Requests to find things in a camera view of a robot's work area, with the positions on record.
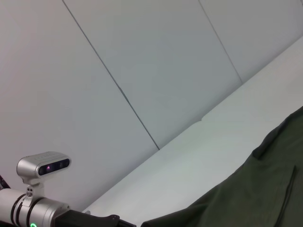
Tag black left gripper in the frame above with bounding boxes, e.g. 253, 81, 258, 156
54, 210, 137, 227

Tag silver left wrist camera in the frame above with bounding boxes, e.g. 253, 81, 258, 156
16, 151, 72, 203

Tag dark green t-shirt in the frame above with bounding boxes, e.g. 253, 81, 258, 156
142, 110, 303, 227

